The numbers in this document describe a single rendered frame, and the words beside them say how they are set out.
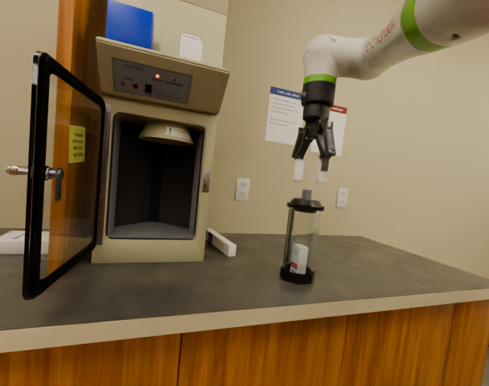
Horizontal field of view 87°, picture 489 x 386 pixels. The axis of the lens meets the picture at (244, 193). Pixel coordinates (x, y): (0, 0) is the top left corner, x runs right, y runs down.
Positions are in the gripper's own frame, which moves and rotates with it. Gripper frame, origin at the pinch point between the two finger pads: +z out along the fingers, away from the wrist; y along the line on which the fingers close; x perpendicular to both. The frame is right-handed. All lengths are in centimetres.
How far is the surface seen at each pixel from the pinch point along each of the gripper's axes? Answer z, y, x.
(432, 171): -15, -58, 137
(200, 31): -40, -15, -33
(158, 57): -25, -4, -44
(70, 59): -21, -6, -63
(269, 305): 30.9, 13.8, -15.8
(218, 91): -21.2, -7.5, -27.7
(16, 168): 4, 13, -64
